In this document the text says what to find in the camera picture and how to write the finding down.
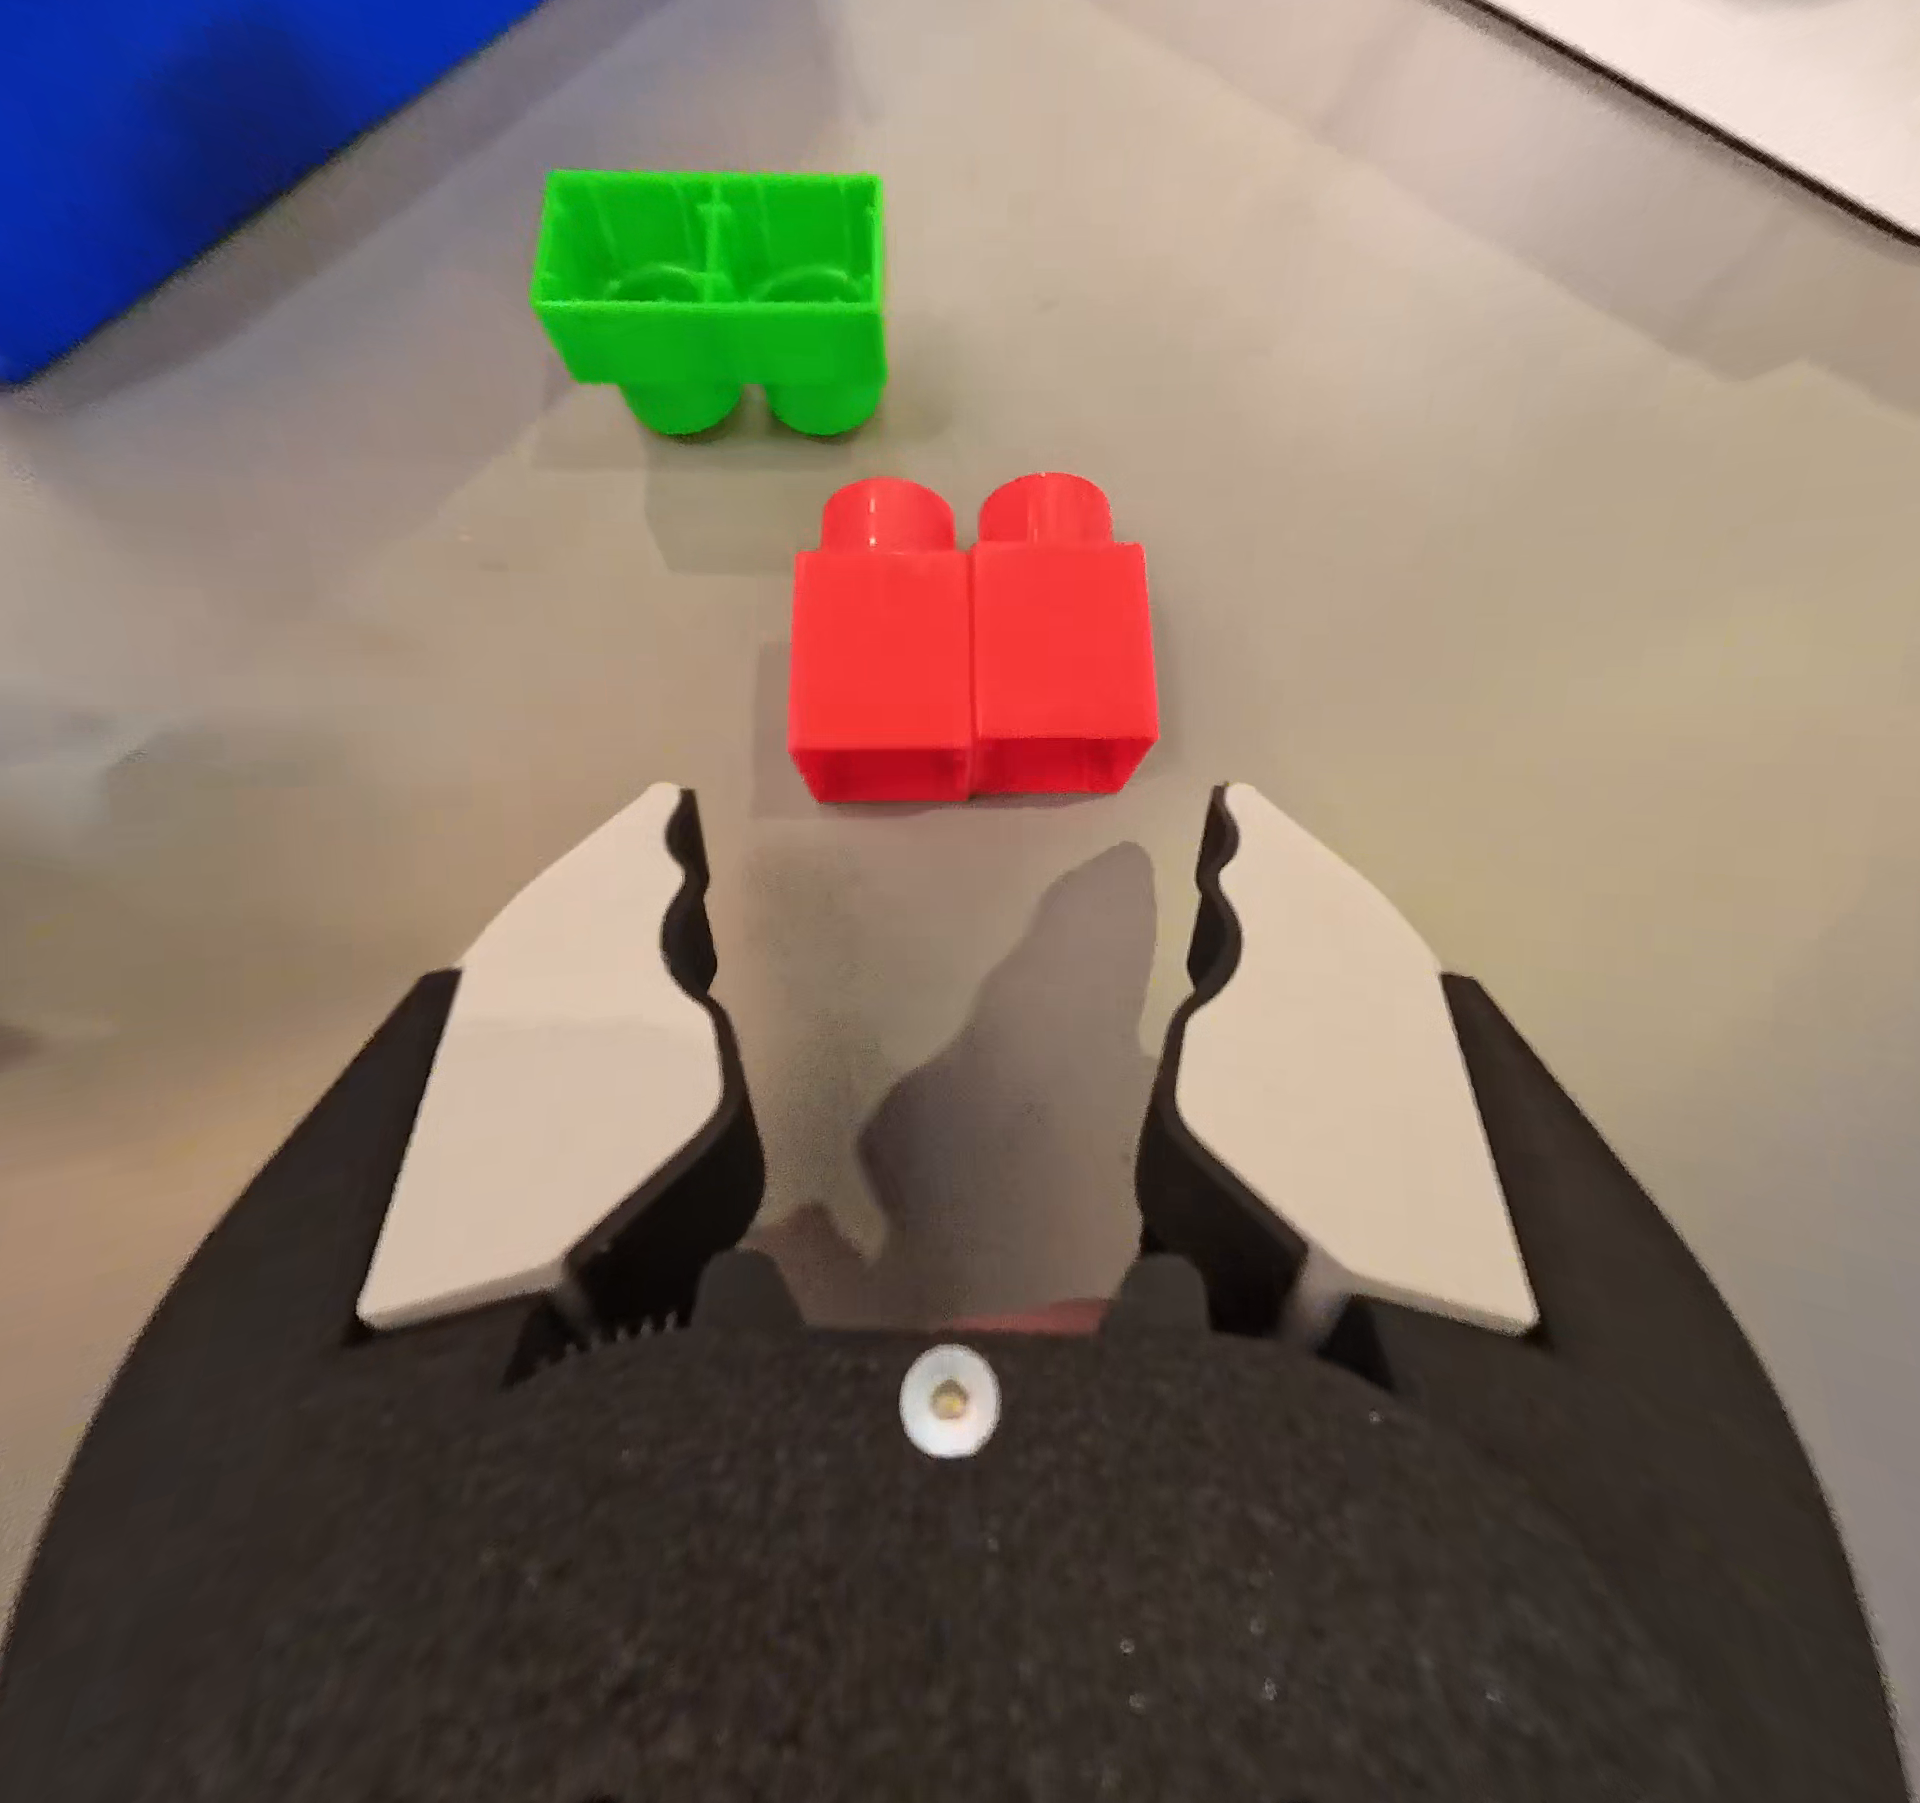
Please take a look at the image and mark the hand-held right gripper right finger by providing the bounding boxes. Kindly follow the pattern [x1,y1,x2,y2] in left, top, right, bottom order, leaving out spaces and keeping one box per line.
[1137,780,1544,1351]

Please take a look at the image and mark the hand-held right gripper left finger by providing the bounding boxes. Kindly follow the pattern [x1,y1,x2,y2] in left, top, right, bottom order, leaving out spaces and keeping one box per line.
[360,788,772,1334]

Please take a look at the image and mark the red single-stud toy block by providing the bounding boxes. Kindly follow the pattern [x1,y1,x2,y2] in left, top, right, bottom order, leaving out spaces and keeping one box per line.
[969,469,1169,795]

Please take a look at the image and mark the green two-stud toy block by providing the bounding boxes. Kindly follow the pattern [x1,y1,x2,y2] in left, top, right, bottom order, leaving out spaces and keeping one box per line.
[529,168,892,445]

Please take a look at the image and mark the blue plastic bin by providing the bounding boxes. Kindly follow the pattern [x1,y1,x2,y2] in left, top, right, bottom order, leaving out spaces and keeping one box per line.
[0,0,707,389]

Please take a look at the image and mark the grey desk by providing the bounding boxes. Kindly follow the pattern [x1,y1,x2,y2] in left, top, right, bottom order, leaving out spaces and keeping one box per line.
[0,0,1920,1656]

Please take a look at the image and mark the white stand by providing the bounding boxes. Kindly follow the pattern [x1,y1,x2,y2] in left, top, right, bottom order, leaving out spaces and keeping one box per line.
[1295,0,1920,245]

